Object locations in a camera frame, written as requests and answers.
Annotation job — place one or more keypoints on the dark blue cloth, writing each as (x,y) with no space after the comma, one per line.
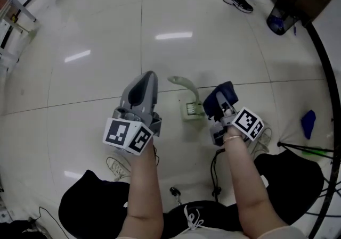
(223,89)

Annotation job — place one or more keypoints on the person's left leg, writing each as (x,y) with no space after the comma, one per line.
(90,206)

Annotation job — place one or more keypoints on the blue and white pen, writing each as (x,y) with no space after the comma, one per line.
(294,30)

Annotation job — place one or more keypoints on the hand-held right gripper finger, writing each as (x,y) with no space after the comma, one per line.
(230,111)
(219,102)

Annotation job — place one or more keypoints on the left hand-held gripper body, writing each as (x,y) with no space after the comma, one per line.
(117,131)

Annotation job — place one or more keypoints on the person's white shirt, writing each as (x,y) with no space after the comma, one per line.
(213,234)

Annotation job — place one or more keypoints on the large black hoop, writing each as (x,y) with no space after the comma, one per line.
(329,73)

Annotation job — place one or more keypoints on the black tripod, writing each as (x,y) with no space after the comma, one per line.
(298,147)

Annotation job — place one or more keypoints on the black wheeled stool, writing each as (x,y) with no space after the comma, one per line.
(213,211)

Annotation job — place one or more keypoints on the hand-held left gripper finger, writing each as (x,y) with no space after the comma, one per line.
(123,103)
(153,91)

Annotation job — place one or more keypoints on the person's right white shoe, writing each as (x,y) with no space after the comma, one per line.
(263,139)

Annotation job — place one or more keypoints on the person's left forearm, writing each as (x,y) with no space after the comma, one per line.
(145,184)

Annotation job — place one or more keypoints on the white metal rack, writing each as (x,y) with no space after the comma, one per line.
(25,10)

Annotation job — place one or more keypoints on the person's leg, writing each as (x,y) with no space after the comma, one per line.
(90,206)
(290,176)

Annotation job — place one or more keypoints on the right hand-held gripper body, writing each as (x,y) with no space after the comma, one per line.
(246,122)

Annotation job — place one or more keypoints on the person's white shoe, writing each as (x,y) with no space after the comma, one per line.
(263,139)
(117,167)

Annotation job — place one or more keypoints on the blue bin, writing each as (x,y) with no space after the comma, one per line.
(277,23)

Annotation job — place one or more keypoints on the person's right leg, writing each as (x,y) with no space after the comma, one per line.
(290,176)

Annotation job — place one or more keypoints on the bright green object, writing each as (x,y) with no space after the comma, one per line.
(317,150)

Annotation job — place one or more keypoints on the bright blue cloth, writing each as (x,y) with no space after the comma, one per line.
(309,123)

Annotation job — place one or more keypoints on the person's left white shoe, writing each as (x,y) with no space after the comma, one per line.
(117,167)

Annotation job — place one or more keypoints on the black bag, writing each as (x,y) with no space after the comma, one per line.
(16,230)

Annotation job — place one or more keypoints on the person's right forearm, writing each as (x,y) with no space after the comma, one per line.
(247,187)

